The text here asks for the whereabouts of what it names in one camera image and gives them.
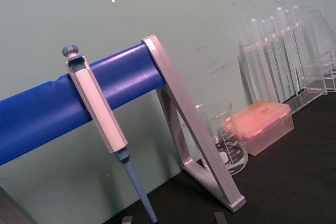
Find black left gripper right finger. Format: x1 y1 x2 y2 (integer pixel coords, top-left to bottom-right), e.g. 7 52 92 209
214 211 227 224

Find grey stand with blue bar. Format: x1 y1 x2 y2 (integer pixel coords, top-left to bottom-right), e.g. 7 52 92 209
0 34 247 224

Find black table cloth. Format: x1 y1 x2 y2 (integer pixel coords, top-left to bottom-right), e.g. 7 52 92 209
103 87 336 224

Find clear test tube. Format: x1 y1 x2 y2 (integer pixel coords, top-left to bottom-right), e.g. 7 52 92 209
249 18 266 100
267 16 283 103
282 9 297 99
275 6 291 101
259 20 275 101
290 5 307 93

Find white and blue pipette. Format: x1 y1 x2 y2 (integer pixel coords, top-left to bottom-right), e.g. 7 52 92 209
61 44 159 223

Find clear acrylic test tube rack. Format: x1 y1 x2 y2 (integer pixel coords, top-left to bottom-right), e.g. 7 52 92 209
237 8 332 115

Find clear glass beaker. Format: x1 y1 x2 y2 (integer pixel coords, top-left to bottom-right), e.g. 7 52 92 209
195 101 249 176

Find small clear acrylic stand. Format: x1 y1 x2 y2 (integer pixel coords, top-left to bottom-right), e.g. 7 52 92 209
300 47 336 96

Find pink plastic tip box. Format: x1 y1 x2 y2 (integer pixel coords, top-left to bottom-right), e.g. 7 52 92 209
232 101 295 156

